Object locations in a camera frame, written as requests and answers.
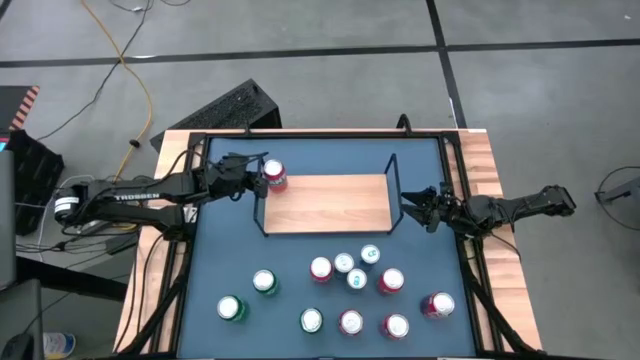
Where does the black desk foot bar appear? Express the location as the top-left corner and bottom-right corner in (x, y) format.
(14, 255), (129, 303)

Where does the black fabric crate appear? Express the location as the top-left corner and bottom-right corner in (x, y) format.
(7, 129), (65, 237)

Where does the black cable loop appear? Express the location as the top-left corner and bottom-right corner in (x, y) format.
(593, 165), (640, 254)

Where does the grey monitor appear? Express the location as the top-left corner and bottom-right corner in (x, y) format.
(0, 148), (19, 292)

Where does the slim blue silver can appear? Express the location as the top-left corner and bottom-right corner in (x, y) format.
(345, 267), (369, 295)
(333, 251), (356, 275)
(358, 243), (382, 271)

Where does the blue table mat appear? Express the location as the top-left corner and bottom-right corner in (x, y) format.
(176, 136), (479, 359)

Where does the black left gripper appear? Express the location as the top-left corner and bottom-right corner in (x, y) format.
(205, 154), (270, 202)

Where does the yellow cable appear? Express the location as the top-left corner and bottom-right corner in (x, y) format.
(79, 0), (154, 184)

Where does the red Coca-Cola can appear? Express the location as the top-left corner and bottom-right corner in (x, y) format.
(419, 291), (457, 320)
(382, 312), (411, 342)
(337, 308), (365, 337)

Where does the red Fanta can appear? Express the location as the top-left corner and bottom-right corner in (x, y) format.
(308, 255), (335, 285)
(377, 267), (406, 296)
(262, 158), (290, 195)

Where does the black table frame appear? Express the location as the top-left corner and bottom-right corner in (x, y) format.
(112, 127), (549, 360)

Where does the white blue canister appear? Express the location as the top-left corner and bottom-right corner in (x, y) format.
(42, 331), (77, 360)

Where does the black floor cable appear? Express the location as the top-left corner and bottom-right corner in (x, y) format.
(35, 0), (154, 142)

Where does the black perforated computer case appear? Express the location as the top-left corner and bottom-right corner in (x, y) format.
(149, 78), (284, 154)

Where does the black box orange striped edge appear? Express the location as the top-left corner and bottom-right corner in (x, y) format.
(0, 84), (41, 132)

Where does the wooden shelf black frame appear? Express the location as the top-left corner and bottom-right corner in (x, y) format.
(252, 152), (405, 237)

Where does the black round object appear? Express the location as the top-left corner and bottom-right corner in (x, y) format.
(0, 332), (34, 360)

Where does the green Sprite can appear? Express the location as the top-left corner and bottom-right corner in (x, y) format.
(298, 306), (325, 335)
(251, 268), (280, 297)
(216, 294), (250, 324)

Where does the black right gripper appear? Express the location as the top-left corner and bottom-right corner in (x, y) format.
(400, 180), (471, 235)

